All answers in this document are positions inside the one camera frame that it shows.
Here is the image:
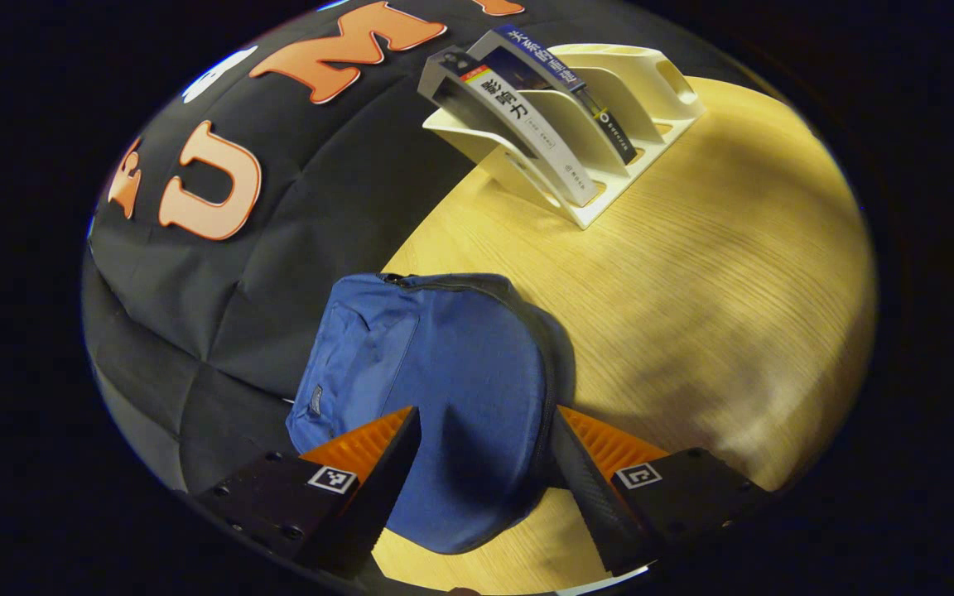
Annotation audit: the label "white spine book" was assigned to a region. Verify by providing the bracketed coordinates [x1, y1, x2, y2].
[417, 48, 602, 208]

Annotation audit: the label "white bookshelf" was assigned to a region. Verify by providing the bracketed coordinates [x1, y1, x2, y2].
[417, 43, 706, 231]

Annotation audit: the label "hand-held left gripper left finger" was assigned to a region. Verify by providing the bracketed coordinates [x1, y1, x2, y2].
[195, 406, 422, 576]

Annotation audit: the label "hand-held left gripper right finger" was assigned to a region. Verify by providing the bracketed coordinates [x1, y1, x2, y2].
[552, 406, 776, 578]

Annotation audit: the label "blue schoolbag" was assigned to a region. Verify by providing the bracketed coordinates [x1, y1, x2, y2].
[285, 272, 577, 555]

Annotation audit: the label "blue cover book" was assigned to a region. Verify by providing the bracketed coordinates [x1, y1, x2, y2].
[469, 25, 639, 166]

